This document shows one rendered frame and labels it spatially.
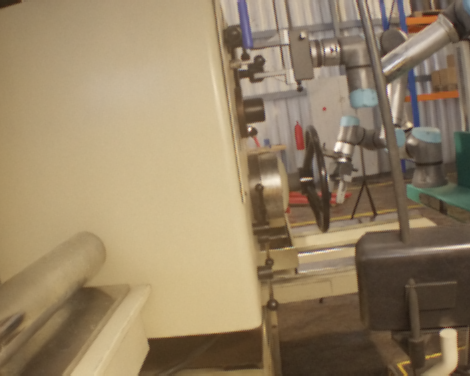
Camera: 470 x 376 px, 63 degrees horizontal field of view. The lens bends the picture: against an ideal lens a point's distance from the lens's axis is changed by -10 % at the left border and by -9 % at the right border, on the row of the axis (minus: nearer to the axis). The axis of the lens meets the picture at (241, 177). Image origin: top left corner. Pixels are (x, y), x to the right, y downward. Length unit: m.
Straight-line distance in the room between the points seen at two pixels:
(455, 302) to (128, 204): 0.72
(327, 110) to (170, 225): 7.48
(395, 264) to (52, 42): 0.86
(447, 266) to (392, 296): 0.13
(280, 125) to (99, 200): 7.98
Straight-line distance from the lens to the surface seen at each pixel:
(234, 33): 0.92
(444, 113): 9.70
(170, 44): 0.93
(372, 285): 0.85
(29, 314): 0.70
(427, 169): 1.73
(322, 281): 2.18
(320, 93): 8.31
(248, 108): 1.16
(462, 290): 0.88
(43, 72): 1.02
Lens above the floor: 1.55
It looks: 8 degrees down
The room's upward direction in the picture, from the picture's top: 8 degrees counter-clockwise
